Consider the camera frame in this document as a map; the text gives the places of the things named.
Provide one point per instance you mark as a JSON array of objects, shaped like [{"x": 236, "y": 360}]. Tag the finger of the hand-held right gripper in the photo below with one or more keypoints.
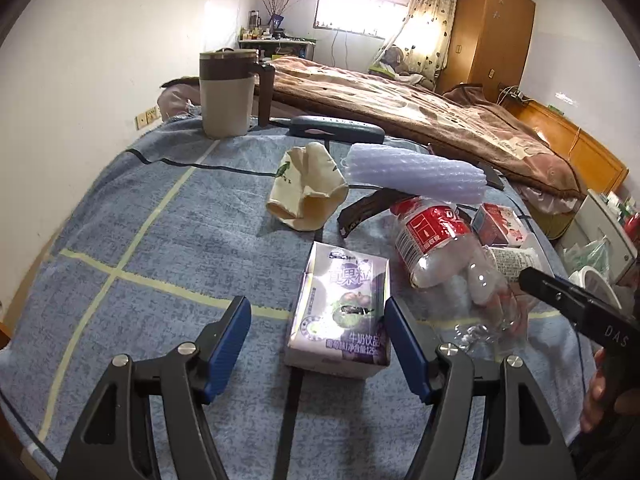
[{"x": 550, "y": 292}]

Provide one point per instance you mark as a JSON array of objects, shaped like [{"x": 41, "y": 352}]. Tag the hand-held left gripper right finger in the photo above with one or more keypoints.
[{"x": 405, "y": 345}]

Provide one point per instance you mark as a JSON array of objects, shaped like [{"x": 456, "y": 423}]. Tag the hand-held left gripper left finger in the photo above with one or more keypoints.
[{"x": 232, "y": 340}]

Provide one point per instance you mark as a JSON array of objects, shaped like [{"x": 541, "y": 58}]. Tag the white printed paper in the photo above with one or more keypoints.
[{"x": 515, "y": 262}]

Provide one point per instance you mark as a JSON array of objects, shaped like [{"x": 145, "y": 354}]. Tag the white trash bin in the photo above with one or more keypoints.
[{"x": 600, "y": 285}]

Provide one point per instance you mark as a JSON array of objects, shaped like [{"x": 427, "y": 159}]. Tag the clear plastic bottle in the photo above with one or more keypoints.
[{"x": 480, "y": 330}]

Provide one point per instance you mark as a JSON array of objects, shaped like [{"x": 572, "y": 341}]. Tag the purple milk carton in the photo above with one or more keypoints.
[{"x": 335, "y": 305}]

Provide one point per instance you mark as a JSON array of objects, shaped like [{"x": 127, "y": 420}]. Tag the pink strawberry milk carton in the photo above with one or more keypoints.
[{"x": 497, "y": 225}]

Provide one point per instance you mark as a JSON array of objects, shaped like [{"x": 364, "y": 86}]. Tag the brown sachet wrapper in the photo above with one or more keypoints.
[{"x": 362, "y": 210}]

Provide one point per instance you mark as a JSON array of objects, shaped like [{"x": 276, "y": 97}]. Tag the crushed cream paper cup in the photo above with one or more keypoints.
[{"x": 305, "y": 185}]

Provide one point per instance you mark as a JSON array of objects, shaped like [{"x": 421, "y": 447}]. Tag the person's right hand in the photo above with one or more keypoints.
[{"x": 592, "y": 400}]

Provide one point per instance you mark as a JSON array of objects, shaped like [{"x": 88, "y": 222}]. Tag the green plastic bag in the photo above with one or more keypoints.
[{"x": 587, "y": 260}]

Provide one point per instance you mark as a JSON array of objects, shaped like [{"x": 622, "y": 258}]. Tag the yellow bed mattress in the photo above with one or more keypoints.
[{"x": 555, "y": 222}]

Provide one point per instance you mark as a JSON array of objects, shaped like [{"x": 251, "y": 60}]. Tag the white nightstand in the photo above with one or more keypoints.
[{"x": 600, "y": 220}]

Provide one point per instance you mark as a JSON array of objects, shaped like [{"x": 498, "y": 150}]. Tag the red jar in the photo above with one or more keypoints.
[{"x": 632, "y": 230}]

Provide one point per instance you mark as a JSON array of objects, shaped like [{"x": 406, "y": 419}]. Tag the clear bottle with red label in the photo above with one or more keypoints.
[{"x": 435, "y": 245}]

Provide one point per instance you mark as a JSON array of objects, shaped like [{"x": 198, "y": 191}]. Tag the dark smartphone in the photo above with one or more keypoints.
[{"x": 494, "y": 176}]

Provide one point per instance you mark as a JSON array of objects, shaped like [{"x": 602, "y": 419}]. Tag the blue checked blanket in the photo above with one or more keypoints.
[{"x": 150, "y": 240}]

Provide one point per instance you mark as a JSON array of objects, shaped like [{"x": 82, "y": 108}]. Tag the wooden headboard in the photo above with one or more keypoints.
[{"x": 575, "y": 145}]

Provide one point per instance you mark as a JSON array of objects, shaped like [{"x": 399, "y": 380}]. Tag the brown pillow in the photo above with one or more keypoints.
[{"x": 470, "y": 94}]

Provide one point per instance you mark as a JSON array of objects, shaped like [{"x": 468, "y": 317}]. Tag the bed with brown blanket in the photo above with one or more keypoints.
[{"x": 400, "y": 105}]

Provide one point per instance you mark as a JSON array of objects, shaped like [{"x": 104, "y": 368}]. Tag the beige and brown mug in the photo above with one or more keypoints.
[{"x": 225, "y": 100}]

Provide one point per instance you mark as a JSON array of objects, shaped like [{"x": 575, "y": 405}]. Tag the pinkish brown cloth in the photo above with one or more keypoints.
[{"x": 180, "y": 100}]

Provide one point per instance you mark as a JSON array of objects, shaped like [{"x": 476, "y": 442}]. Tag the wooden wardrobe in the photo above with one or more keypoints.
[{"x": 490, "y": 35}]

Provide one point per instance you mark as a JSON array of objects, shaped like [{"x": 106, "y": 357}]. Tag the grey plush toy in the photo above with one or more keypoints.
[{"x": 390, "y": 57}]

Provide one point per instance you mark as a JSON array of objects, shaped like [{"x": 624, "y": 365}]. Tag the patterned curtain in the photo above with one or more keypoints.
[{"x": 430, "y": 20}]

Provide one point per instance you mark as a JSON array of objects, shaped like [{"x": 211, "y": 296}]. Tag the cluttered desk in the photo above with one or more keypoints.
[{"x": 280, "y": 45}]

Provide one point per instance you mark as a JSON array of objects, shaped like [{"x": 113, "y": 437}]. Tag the bright window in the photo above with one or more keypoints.
[{"x": 360, "y": 12}]

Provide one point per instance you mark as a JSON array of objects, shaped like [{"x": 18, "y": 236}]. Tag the decorative dry branches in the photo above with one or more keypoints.
[{"x": 275, "y": 5}]

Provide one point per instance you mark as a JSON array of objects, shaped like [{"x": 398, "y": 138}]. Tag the wall socket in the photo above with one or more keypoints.
[{"x": 147, "y": 118}]

